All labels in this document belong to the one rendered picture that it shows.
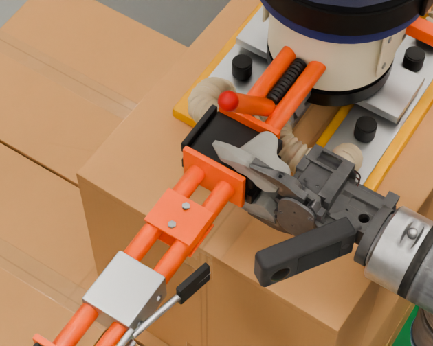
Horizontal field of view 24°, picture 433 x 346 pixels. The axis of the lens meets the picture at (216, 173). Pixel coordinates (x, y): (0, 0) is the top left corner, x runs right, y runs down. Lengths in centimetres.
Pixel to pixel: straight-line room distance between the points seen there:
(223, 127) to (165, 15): 173
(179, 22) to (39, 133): 96
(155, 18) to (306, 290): 175
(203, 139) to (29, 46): 103
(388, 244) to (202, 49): 48
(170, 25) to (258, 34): 149
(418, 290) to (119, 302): 32
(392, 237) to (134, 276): 28
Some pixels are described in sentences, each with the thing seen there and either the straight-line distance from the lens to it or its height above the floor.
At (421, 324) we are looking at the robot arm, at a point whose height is 112.
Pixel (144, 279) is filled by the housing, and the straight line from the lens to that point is 108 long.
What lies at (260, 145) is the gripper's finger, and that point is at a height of 124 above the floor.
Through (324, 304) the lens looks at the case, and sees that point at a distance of 123.
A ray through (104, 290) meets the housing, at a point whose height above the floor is 122.
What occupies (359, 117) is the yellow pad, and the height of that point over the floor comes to 109.
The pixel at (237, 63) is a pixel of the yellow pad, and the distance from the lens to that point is 136.
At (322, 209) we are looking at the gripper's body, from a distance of 111.
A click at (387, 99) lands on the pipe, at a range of 134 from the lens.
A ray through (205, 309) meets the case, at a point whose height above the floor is 90.
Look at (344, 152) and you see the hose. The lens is 125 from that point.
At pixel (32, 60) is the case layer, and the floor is 54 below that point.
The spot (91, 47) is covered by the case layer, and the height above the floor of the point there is 54.
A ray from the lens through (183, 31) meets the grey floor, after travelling 285.
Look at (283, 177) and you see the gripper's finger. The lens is 110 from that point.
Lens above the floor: 218
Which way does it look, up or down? 58 degrees down
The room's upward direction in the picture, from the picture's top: straight up
